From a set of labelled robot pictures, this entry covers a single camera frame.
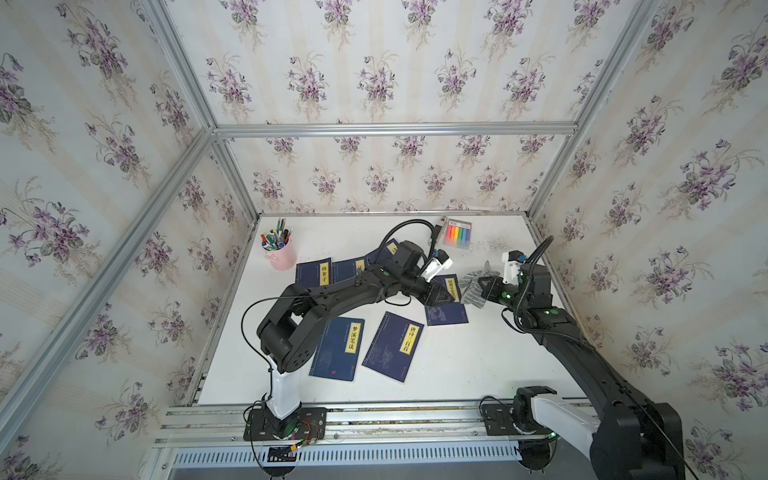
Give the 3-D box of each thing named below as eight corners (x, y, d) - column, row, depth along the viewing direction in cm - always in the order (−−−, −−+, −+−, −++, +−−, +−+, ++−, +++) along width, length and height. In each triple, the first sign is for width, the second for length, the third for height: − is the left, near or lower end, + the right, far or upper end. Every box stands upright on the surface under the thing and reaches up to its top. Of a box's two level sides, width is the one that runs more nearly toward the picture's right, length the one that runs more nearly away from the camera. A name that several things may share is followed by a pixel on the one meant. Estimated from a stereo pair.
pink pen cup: (267, 271, 105) (256, 249, 95) (273, 250, 111) (263, 228, 101) (294, 271, 105) (285, 249, 95) (299, 250, 111) (291, 228, 101)
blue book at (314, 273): (295, 289, 100) (294, 286, 99) (297, 263, 107) (296, 260, 105) (331, 286, 101) (330, 282, 100) (331, 260, 108) (330, 257, 106)
